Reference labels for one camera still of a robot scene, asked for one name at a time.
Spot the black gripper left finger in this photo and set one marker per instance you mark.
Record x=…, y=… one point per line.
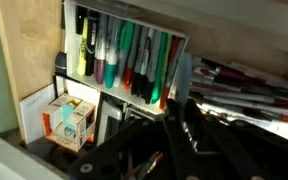
x=130, y=146

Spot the white marker organizer box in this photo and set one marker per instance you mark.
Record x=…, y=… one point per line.
x=71, y=50

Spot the grey marker with orange cap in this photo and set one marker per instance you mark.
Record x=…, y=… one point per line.
x=128, y=76

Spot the black round cap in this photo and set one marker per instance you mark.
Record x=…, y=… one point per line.
x=60, y=63

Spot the red marker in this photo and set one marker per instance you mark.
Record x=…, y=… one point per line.
x=174, y=50

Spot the maroon pen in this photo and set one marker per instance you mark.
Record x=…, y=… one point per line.
x=237, y=75

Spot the long white pen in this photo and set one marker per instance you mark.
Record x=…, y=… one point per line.
x=244, y=99

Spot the grey marker with purple cap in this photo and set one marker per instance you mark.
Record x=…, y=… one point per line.
x=100, y=70

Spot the opened wooden drawer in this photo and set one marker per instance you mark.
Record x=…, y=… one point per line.
x=30, y=40

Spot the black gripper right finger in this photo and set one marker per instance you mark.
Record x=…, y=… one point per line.
x=237, y=150

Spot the black white stapler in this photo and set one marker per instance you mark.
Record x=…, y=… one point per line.
x=109, y=116

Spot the yellow highlighter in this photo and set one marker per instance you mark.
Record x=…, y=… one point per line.
x=82, y=50

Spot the grey marker with teal cap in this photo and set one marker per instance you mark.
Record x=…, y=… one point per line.
x=110, y=75

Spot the small orange white cardboard box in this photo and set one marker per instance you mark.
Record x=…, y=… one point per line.
x=75, y=126

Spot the black marker with blue label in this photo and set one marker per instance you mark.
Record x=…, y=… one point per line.
x=91, y=43

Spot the white paper sheet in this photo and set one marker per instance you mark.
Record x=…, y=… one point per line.
x=284, y=130

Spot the white notepad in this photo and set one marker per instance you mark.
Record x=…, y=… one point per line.
x=34, y=113

